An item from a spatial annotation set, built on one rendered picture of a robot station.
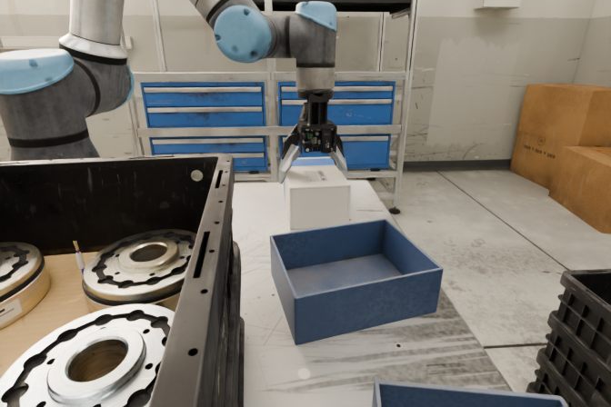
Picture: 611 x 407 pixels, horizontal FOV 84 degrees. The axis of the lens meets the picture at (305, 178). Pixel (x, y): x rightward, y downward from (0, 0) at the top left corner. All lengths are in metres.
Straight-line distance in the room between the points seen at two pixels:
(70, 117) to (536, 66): 3.48
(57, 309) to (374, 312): 0.33
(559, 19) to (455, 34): 0.89
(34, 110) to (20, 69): 0.06
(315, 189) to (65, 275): 0.42
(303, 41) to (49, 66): 0.41
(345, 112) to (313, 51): 1.53
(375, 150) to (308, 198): 1.62
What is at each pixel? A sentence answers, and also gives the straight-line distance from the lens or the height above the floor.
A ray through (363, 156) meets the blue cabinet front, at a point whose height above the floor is 0.40.
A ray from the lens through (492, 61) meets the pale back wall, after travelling 3.46.
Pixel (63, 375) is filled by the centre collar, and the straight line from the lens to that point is 0.25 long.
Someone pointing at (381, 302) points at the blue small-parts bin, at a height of 0.74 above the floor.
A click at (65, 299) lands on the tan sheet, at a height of 0.83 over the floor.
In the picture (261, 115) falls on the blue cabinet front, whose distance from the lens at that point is 2.13.
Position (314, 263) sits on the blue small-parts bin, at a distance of 0.57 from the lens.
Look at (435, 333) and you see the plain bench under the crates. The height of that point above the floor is 0.70.
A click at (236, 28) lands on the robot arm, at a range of 0.52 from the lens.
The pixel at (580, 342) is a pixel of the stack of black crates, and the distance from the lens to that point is 0.93.
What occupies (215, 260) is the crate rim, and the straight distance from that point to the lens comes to 0.18.
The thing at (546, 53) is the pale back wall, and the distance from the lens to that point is 3.72.
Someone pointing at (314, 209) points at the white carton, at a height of 0.74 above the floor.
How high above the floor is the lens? 1.03
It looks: 20 degrees down
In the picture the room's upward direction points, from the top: straight up
